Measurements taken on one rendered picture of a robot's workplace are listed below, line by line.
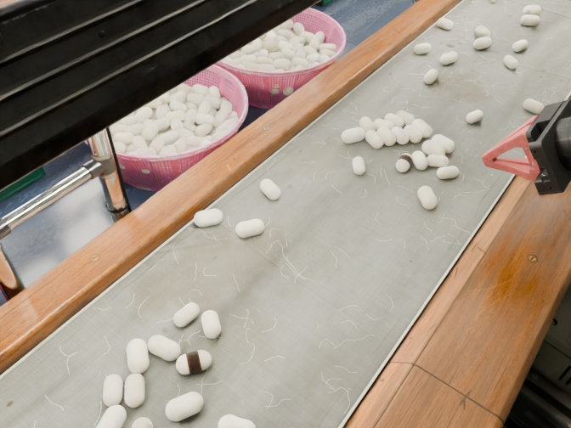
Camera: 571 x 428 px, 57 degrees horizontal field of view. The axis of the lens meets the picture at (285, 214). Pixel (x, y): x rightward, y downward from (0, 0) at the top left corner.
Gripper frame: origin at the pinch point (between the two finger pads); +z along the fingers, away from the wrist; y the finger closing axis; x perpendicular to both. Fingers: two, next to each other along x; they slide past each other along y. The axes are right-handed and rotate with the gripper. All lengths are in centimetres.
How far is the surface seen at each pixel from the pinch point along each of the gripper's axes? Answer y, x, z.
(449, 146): -8.1, 0.5, 10.3
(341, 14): -48, -21, 50
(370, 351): 26.9, 6.6, 5.0
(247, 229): 22.9, -7.8, 19.4
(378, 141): -2.6, -5.1, 16.9
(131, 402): 46.3, -4.3, 15.0
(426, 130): -9.4, -2.3, 13.6
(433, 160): -4.0, 0.5, 10.7
